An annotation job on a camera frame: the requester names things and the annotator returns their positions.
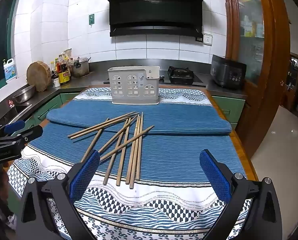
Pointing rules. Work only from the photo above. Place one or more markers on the blue patterned tablecloth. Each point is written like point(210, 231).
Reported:
point(176, 160)

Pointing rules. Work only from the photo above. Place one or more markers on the wooden glass door cabinet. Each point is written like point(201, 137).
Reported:
point(268, 55)

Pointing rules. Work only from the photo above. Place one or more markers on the round wooden cutting board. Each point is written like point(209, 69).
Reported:
point(38, 76)

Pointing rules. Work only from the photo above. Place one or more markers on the steel bowl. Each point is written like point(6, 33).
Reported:
point(24, 93)

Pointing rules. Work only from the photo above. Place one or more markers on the dark sauce bottle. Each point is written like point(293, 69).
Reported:
point(58, 70)

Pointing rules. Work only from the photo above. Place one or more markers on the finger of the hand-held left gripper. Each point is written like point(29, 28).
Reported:
point(14, 127)
point(32, 133)

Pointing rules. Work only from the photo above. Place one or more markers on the white detergent bottle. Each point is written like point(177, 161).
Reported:
point(9, 72)

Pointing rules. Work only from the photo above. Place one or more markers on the dark wooden display cabinet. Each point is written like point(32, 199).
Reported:
point(297, 85)

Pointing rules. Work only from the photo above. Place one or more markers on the black gas stove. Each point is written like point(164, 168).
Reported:
point(181, 76)

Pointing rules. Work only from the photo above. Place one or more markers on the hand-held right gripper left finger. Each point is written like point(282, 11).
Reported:
point(85, 175)

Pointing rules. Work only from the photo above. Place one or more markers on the wooden table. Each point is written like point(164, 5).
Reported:
point(250, 171)

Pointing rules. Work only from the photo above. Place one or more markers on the pile of wooden chopsticks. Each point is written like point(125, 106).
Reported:
point(133, 155)

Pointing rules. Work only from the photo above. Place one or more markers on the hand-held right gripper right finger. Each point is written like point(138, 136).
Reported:
point(215, 177)

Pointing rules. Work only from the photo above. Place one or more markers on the black range hood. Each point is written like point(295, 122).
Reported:
point(154, 5)

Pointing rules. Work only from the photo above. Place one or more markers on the small white jar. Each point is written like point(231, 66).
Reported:
point(56, 83)

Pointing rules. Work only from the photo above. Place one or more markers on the black rice cooker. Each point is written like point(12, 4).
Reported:
point(227, 72)

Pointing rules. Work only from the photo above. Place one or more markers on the green wall sticker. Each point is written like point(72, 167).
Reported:
point(91, 19)

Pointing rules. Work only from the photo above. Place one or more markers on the white wall socket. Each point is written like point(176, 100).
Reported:
point(207, 39)

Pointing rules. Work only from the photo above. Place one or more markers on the steel pressure pot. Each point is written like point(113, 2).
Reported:
point(80, 67)

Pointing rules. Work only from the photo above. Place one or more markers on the snack bags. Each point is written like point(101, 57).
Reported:
point(67, 54)

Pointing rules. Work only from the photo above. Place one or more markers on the white plastic utensil holder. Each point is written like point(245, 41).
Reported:
point(129, 90)

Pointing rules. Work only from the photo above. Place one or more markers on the steel sink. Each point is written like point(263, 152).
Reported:
point(11, 112)

